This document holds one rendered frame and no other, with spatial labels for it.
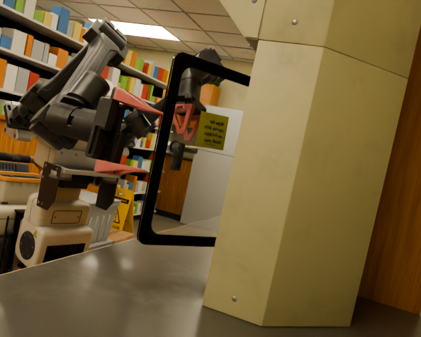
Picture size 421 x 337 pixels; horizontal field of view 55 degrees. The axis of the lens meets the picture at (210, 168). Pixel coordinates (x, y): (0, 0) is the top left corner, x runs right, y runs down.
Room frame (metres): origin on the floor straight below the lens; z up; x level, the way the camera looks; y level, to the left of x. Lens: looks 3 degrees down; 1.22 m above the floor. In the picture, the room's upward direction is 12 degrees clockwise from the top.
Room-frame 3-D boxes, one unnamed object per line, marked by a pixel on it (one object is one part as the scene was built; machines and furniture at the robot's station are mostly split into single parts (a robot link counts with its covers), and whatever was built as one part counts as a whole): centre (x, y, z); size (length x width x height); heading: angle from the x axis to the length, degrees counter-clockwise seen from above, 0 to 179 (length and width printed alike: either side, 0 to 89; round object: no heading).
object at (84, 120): (0.70, 0.21, 1.21); 0.07 x 0.07 x 0.10; 68
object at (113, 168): (0.67, 0.14, 1.17); 0.09 x 0.07 x 0.07; 68
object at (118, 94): (0.68, 0.14, 1.24); 0.09 x 0.07 x 0.07; 68
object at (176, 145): (0.84, 0.07, 1.18); 0.02 x 0.02 x 0.06; 36
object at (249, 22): (0.87, -0.03, 1.46); 0.32 x 0.12 x 0.10; 160
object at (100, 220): (2.98, 0.92, 0.49); 0.60 x 0.42 x 0.33; 160
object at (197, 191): (0.91, -0.01, 1.19); 0.30 x 0.01 x 0.40; 126
